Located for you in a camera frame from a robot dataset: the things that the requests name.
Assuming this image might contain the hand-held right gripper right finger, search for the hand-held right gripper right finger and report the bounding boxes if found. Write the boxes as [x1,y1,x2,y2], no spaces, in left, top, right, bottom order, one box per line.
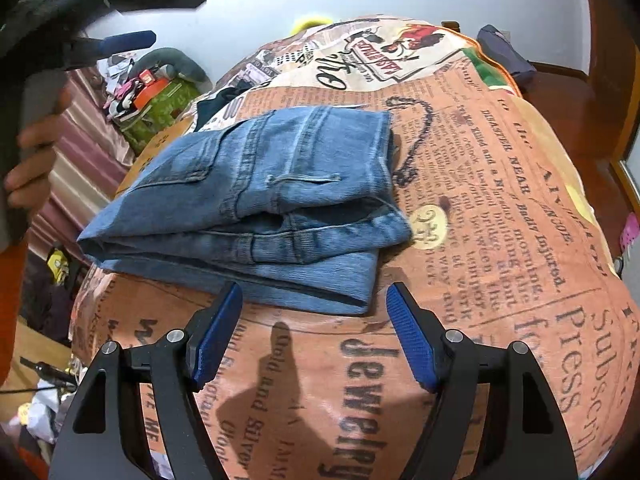
[385,281,581,480]

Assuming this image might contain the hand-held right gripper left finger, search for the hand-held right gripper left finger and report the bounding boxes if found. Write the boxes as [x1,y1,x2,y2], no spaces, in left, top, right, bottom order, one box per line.
[47,281,244,480]

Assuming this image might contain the blue denim pants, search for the blue denim pants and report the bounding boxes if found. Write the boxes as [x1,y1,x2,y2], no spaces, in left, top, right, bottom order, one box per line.
[77,105,414,317]

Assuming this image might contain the person's left hand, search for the person's left hand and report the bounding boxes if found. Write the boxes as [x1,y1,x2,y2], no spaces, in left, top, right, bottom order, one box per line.
[4,85,74,211]

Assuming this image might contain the pile of assorted clothes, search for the pile of assorted clothes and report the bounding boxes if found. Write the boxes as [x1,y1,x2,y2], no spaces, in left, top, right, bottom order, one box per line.
[97,55,146,122]

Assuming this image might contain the orange box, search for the orange box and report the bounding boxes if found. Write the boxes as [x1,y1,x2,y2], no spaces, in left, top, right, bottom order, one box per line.
[132,77,172,107]

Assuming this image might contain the grey tube pillow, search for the grey tube pillow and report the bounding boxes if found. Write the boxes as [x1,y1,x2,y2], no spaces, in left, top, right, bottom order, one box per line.
[145,47,209,84]

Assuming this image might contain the green patterned storage box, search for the green patterned storage box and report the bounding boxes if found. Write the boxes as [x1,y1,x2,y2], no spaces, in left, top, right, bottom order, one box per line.
[121,80,202,157]

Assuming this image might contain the black garment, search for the black garment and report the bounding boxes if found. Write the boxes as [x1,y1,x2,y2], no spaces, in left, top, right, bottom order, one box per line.
[194,86,248,128]

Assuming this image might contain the striped curtain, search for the striped curtain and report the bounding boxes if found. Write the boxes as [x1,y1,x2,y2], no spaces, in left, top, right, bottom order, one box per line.
[27,66,137,257]

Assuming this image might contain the yellow foam tube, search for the yellow foam tube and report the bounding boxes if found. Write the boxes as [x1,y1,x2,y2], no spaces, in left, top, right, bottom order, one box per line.
[292,14,334,32]

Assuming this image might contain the printed newspaper pattern blanket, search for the printed newspaper pattern blanket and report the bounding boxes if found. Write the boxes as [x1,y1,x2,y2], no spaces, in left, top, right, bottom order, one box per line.
[69,13,640,480]

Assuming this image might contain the yellow toy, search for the yellow toy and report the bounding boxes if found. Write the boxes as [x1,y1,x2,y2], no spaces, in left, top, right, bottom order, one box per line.
[47,252,72,284]

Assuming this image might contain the pink slipper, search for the pink slipper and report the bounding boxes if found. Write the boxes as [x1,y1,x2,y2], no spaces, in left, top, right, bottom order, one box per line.
[619,212,640,262]

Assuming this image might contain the dark blue cloth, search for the dark blue cloth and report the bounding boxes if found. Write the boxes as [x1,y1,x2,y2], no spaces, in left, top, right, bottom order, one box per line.
[475,24,537,94]

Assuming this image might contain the brown wooden door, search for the brown wooden door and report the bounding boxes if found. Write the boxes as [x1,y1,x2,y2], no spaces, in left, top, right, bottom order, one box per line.
[586,0,640,162]

